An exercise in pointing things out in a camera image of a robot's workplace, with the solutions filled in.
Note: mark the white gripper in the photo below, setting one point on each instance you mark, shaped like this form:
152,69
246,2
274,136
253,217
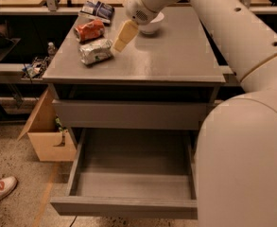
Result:
139,10

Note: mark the crushed silver 7up can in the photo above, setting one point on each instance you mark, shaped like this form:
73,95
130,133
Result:
95,51

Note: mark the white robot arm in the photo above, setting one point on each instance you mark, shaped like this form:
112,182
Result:
236,156

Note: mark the crushed orange soda can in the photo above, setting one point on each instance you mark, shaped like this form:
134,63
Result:
89,31

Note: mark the grey drawer cabinet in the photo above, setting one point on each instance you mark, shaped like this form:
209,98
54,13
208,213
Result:
174,65

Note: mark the closed grey top drawer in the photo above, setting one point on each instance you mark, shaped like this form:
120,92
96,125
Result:
130,115

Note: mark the open grey middle drawer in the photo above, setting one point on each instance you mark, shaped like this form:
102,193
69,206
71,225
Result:
131,174

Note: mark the white ceramic bowl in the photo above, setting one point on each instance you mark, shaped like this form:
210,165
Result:
153,26

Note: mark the blue chip bag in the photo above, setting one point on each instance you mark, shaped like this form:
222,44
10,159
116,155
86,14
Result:
98,10

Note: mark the small plastic water bottle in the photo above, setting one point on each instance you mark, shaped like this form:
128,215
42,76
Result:
52,50

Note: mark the cardboard box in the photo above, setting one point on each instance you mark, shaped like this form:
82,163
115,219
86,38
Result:
50,144

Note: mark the wire basket with clutter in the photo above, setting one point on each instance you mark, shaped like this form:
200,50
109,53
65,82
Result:
36,69

